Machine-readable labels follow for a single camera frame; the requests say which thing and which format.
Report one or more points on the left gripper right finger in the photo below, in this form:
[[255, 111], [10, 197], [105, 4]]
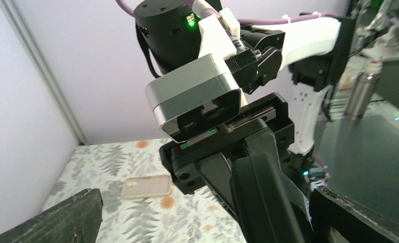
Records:
[[335, 216]]

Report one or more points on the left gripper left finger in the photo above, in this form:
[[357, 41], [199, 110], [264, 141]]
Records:
[[75, 219]]

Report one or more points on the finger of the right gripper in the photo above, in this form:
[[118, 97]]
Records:
[[267, 214], [219, 173]]

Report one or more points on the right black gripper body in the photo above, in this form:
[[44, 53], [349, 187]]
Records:
[[271, 111]]

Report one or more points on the beige phone case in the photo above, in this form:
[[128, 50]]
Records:
[[147, 187]]

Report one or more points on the black phone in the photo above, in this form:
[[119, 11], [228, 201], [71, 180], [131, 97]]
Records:
[[300, 216]]

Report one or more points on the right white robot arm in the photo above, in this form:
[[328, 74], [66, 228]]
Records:
[[298, 58]]

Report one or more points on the floral patterned table mat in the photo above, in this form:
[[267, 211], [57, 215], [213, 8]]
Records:
[[174, 218]]

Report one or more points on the silver metal bottle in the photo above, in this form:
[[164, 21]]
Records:
[[363, 89]]

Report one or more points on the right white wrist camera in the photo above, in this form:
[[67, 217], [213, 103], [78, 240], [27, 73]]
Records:
[[201, 94]]

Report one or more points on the aluminium rail frame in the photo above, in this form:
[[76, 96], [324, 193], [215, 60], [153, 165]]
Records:
[[33, 51]]

